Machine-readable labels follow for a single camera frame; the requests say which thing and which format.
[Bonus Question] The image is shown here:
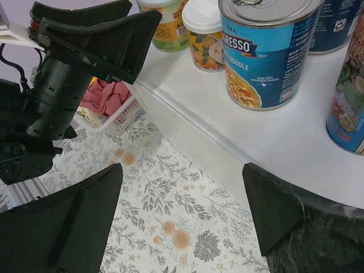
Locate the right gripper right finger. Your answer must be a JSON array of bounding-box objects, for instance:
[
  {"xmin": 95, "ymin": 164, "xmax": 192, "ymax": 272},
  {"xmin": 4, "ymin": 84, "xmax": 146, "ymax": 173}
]
[{"xmin": 242, "ymin": 163, "xmax": 363, "ymax": 272}]

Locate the white plastic laundry basket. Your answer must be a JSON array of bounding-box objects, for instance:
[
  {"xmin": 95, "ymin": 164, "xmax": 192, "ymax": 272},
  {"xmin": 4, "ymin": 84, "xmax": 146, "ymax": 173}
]
[{"xmin": 74, "ymin": 95, "xmax": 142, "ymax": 136}]

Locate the short can clear lid front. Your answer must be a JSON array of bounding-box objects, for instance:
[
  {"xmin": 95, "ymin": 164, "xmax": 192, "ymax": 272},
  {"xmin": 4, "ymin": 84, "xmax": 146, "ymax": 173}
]
[{"xmin": 137, "ymin": 0, "xmax": 189, "ymax": 52}]

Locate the short can white lid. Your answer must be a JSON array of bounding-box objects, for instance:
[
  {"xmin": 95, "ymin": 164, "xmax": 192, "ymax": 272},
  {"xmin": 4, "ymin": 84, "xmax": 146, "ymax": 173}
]
[{"xmin": 182, "ymin": 0, "xmax": 224, "ymax": 72}]

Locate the white patterned cloth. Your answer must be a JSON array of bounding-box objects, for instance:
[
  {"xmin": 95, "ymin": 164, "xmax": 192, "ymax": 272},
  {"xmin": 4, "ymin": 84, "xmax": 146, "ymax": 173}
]
[{"xmin": 76, "ymin": 107, "xmax": 107, "ymax": 127}]

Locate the blue can pull-tab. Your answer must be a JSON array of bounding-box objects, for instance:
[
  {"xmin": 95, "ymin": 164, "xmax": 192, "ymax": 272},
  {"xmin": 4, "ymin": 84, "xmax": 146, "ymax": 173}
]
[
  {"xmin": 309, "ymin": 0, "xmax": 363, "ymax": 55},
  {"xmin": 218, "ymin": 0, "xmax": 323, "ymax": 111}
]

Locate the pink cloth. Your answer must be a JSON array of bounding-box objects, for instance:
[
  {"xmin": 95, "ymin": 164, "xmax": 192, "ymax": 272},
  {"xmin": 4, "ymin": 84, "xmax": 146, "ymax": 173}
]
[{"xmin": 80, "ymin": 78, "xmax": 132, "ymax": 117}]

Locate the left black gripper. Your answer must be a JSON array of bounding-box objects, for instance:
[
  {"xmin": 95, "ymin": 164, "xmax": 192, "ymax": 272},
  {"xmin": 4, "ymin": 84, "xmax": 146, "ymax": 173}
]
[{"xmin": 25, "ymin": 0, "xmax": 162, "ymax": 140}]

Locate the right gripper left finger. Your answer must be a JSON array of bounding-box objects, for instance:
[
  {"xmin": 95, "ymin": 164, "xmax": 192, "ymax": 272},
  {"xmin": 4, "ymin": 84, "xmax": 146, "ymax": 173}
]
[{"xmin": 1, "ymin": 163, "xmax": 123, "ymax": 272}]

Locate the tall can clear lid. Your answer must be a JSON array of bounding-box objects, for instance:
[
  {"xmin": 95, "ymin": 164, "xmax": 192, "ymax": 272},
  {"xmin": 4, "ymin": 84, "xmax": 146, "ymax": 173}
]
[{"xmin": 326, "ymin": 15, "xmax": 363, "ymax": 155}]

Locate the white plastic storage cabinet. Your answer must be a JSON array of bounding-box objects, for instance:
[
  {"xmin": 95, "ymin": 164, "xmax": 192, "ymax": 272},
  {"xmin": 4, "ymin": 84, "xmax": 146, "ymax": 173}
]
[{"xmin": 133, "ymin": 46, "xmax": 363, "ymax": 208}]

